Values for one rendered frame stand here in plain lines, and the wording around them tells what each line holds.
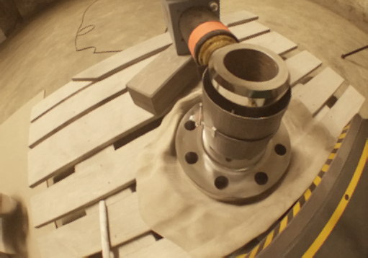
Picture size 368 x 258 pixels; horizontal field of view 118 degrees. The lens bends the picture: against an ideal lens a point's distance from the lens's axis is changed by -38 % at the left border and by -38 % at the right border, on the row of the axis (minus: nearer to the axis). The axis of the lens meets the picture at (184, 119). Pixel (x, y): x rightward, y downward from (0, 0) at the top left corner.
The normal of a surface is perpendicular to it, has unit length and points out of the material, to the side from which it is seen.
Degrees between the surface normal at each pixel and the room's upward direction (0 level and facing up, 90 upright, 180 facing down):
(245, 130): 90
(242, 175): 0
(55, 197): 0
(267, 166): 0
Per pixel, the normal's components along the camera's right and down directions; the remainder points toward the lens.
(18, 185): -0.11, -0.58
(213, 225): -0.25, 0.08
